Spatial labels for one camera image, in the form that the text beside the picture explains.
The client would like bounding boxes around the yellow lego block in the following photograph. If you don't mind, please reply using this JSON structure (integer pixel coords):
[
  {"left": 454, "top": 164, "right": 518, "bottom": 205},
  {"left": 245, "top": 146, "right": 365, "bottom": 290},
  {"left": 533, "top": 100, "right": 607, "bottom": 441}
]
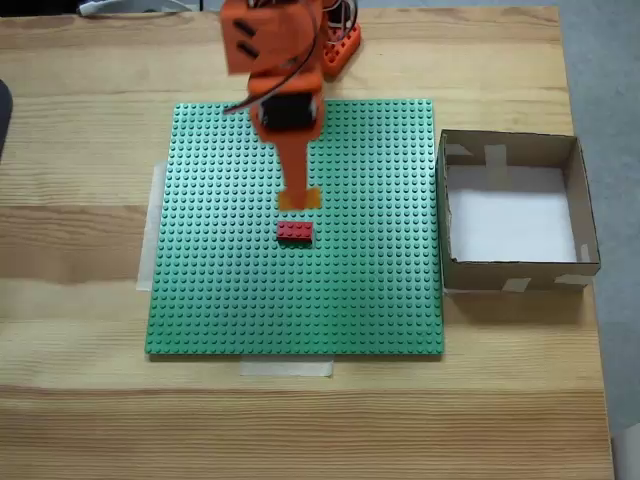
[{"left": 277, "top": 188, "right": 322, "bottom": 211}]

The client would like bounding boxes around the red lego block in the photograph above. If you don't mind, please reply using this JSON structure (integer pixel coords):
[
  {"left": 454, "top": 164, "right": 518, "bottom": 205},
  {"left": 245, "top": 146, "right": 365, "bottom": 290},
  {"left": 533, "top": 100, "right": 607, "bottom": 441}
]
[{"left": 276, "top": 220, "right": 316, "bottom": 247}]

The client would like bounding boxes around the green lego baseplate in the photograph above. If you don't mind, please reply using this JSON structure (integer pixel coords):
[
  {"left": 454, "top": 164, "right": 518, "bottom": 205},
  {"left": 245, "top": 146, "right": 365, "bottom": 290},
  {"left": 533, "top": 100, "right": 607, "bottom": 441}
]
[{"left": 144, "top": 98, "right": 446, "bottom": 360}]

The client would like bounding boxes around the cardboard box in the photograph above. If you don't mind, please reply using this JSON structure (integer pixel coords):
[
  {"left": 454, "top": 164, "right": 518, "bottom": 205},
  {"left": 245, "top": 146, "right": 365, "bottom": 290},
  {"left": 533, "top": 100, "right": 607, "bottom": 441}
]
[{"left": 435, "top": 128, "right": 602, "bottom": 297}]

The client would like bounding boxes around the long masking tape strip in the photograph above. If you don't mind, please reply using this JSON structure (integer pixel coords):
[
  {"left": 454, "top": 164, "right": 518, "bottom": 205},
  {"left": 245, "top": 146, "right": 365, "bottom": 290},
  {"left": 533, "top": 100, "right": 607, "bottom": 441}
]
[{"left": 137, "top": 160, "right": 169, "bottom": 294}]

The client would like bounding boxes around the white plastic object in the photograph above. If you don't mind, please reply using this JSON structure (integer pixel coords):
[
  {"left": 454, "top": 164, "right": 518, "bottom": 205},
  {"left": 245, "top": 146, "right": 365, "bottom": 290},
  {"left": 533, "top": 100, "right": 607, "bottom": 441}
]
[{"left": 75, "top": 0, "right": 201, "bottom": 16}]

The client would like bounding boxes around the short masking tape strip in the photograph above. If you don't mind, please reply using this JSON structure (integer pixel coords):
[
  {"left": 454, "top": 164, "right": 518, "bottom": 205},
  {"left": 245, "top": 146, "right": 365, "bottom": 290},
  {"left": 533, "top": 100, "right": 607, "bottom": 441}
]
[{"left": 239, "top": 358, "right": 335, "bottom": 379}]

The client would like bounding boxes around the white paper sheet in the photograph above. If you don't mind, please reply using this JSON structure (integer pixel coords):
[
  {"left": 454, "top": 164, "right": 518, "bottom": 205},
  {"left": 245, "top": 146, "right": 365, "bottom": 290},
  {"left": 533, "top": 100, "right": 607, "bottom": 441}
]
[{"left": 444, "top": 164, "right": 581, "bottom": 264}]

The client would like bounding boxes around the black rounded device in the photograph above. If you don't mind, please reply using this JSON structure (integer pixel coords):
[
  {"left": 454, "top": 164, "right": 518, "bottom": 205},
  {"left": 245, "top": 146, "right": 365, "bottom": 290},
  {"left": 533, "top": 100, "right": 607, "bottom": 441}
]
[{"left": 0, "top": 78, "right": 14, "bottom": 166}]

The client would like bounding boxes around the gripper servo cable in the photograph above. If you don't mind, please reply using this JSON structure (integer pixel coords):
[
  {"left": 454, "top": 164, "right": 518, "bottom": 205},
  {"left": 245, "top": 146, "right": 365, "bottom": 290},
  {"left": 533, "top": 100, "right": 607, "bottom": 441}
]
[{"left": 222, "top": 0, "right": 331, "bottom": 116}]

